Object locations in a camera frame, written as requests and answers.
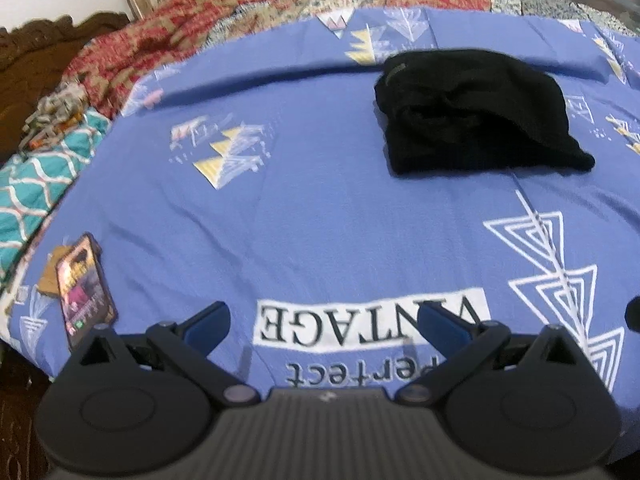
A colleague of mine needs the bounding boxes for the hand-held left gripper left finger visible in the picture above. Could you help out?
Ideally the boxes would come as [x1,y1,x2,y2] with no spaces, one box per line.
[74,301,263,408]

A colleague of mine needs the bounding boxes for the smartphone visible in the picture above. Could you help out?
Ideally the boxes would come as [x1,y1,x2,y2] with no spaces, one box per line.
[54,232,119,352]

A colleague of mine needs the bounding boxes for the crumpled patterned cloth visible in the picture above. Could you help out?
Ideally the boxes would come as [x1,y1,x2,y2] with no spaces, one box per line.
[27,82,87,150]

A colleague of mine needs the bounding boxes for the black pants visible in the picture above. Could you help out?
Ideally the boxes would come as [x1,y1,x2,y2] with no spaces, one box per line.
[374,49,597,178]

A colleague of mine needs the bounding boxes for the red patchwork quilt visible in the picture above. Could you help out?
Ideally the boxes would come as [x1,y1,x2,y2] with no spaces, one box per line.
[65,0,640,122]

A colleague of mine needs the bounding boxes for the brown card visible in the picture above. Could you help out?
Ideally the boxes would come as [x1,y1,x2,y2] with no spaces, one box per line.
[37,245,67,297]

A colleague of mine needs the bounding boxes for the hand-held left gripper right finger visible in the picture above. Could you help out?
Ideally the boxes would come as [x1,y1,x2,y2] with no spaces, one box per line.
[395,302,587,407]

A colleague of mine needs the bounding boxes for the carved wooden headboard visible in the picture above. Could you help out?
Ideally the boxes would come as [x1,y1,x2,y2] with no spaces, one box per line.
[0,12,134,161]

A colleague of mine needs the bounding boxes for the blue printed bedsheet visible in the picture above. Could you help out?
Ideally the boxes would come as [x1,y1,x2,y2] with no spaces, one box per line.
[0,5,640,411]

